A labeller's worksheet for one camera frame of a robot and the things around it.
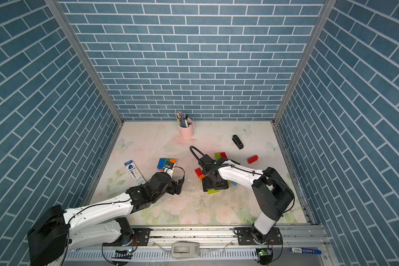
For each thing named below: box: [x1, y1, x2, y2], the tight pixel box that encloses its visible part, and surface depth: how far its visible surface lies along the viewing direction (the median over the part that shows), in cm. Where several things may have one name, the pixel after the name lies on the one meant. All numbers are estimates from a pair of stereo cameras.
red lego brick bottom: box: [247, 154, 259, 165], surface depth 101 cm
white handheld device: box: [171, 241, 200, 258], surface depth 70 cm
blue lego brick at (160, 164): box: [156, 157, 166, 171], surface depth 96 cm
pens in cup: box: [174, 110, 191, 129], surface depth 106 cm
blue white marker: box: [289, 247, 322, 255], surface depth 71 cm
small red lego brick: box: [194, 167, 204, 178], surface depth 95 cm
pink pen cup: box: [178, 118, 195, 140], surface depth 110 cm
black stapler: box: [231, 134, 245, 150], surface depth 110 cm
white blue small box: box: [124, 159, 147, 185], surface depth 95 cm
